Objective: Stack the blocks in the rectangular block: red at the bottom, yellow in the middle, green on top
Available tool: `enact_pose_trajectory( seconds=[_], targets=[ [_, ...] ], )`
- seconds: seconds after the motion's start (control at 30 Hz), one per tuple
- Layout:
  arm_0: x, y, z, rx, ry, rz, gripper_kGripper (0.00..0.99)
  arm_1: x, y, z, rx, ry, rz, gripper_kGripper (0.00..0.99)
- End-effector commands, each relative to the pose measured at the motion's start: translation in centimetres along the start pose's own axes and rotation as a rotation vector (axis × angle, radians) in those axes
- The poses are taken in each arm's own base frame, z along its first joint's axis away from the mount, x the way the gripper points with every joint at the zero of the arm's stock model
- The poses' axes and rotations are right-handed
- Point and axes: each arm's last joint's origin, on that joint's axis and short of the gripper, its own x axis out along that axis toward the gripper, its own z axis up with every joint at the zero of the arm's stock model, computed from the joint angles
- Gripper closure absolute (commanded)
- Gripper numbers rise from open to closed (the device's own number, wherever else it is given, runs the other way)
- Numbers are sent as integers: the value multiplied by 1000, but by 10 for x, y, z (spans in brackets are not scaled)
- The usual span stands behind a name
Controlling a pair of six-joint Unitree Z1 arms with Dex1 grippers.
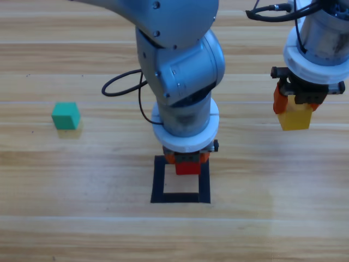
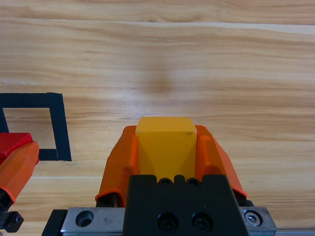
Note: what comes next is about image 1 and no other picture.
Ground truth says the black tape square outline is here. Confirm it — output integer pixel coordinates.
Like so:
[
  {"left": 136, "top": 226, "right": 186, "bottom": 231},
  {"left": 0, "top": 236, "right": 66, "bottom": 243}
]
[{"left": 150, "top": 154, "right": 212, "bottom": 204}]

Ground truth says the green wooden cube block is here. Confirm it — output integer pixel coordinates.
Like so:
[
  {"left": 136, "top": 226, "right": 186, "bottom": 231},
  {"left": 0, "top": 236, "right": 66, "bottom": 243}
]
[{"left": 51, "top": 102, "right": 81, "bottom": 130}]

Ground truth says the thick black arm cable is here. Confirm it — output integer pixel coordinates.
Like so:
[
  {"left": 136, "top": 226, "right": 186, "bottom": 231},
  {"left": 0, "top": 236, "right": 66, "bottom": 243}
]
[{"left": 245, "top": 2, "right": 322, "bottom": 23}]

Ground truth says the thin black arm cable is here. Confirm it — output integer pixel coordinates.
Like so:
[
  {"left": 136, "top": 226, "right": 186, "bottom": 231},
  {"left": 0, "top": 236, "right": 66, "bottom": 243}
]
[{"left": 293, "top": 0, "right": 308, "bottom": 54}]

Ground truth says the yellow wooden cube block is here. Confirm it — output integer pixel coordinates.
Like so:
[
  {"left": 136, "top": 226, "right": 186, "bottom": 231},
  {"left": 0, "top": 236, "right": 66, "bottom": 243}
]
[{"left": 277, "top": 94, "right": 313, "bottom": 131}]

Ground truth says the red wooden cube block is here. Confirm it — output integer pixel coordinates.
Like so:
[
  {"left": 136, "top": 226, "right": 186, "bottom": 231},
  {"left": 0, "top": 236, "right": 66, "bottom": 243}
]
[{"left": 175, "top": 160, "right": 202, "bottom": 176}]

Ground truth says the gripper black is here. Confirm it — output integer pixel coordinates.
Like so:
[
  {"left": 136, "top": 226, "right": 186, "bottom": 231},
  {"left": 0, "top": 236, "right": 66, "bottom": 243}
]
[
  {"left": 163, "top": 139, "right": 219, "bottom": 165},
  {"left": 270, "top": 67, "right": 346, "bottom": 115}
]

